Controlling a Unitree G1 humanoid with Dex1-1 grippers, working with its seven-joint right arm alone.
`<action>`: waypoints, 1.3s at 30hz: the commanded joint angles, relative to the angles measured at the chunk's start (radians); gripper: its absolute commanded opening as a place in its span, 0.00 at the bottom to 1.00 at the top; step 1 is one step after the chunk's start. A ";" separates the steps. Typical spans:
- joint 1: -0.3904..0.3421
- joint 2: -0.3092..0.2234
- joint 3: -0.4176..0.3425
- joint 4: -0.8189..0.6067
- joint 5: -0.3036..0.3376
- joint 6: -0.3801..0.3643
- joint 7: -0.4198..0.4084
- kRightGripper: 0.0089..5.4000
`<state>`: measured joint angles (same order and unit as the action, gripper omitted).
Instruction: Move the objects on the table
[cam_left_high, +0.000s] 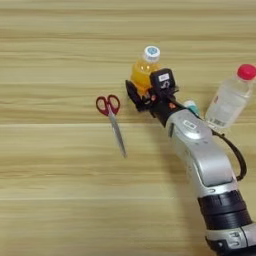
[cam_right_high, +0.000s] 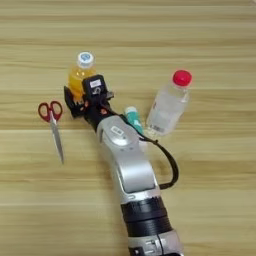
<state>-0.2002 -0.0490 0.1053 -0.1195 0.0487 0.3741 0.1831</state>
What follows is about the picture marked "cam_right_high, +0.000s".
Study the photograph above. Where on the teal white glue stick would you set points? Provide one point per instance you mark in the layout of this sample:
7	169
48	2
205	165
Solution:
134	118

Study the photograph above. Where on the clear bottle red cap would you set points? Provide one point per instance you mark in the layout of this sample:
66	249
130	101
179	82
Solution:
168	106

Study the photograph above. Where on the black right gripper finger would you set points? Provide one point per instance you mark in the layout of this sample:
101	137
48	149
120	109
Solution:
110	95
70	100

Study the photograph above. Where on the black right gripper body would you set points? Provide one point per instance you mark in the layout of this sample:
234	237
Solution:
96	111

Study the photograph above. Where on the orange juice bottle white cap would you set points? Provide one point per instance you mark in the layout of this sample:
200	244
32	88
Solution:
80	75

